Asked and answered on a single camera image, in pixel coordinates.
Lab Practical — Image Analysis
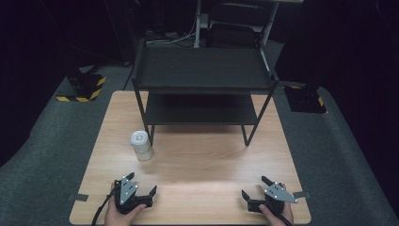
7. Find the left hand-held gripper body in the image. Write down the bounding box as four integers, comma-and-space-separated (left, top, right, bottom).
114, 176, 154, 216

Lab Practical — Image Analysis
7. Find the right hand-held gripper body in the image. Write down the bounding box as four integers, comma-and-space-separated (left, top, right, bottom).
247, 182, 298, 216

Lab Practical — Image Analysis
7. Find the white cylindrical can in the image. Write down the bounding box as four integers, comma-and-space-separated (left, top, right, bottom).
130, 130, 154, 162

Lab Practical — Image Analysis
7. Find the black two-tier metal shelf rack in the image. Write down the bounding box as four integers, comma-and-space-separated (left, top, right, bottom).
131, 38, 280, 148

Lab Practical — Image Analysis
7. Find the person's right hand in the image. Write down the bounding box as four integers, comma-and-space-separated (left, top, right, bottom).
258, 202, 295, 226

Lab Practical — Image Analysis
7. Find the person's left hand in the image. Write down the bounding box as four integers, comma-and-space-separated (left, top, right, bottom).
104, 184, 148, 226

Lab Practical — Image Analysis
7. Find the black stand base striped tape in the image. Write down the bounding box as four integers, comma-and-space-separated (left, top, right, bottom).
283, 84, 327, 114
56, 73, 107, 104

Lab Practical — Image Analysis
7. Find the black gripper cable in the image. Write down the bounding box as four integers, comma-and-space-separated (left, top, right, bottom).
266, 202, 294, 226
90, 186, 120, 226

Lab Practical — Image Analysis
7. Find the white floor cable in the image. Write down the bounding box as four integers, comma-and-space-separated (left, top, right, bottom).
145, 17, 198, 45

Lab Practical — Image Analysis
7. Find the white desk frame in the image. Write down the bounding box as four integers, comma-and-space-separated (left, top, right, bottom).
193, 0, 305, 49

